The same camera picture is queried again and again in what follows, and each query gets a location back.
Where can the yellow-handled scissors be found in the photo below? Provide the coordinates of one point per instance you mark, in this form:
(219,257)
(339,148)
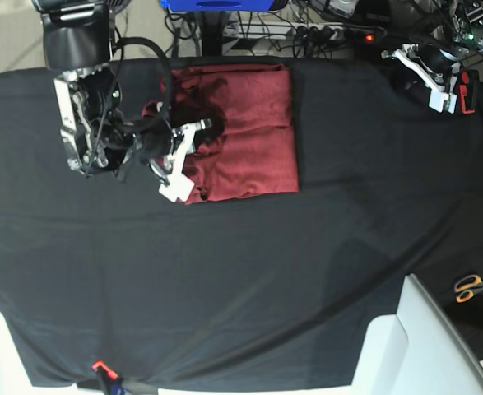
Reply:
(467,288)

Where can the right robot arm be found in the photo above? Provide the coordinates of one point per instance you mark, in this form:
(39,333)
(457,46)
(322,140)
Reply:
(79,40)

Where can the blue orange clamp bottom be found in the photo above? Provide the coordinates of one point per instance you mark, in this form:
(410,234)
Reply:
(109,381)

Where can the black table cloth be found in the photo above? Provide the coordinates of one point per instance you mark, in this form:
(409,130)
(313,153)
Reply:
(260,294)

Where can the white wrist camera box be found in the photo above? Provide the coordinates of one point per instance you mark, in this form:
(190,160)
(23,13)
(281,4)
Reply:
(442,101)

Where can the white foam block right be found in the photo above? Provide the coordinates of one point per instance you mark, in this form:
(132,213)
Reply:
(417,350)

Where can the blue plastic box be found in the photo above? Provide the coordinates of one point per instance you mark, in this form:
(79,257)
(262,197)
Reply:
(217,5)

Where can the black orange clamp right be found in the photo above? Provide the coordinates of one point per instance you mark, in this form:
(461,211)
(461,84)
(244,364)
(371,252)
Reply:
(468,92)

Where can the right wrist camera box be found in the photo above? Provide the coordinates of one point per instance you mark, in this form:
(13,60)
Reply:
(179,187)

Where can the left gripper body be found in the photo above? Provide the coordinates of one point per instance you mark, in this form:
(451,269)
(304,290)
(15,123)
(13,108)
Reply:
(438,69)

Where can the white power strip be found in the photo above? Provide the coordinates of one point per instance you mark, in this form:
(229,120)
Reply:
(324,33)

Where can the red long-sleeve T-shirt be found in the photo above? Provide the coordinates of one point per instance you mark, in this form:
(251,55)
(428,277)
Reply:
(250,149)

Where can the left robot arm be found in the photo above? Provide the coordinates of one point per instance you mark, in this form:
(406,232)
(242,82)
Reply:
(453,26)

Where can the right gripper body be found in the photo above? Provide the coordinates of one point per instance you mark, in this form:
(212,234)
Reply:
(157,149)

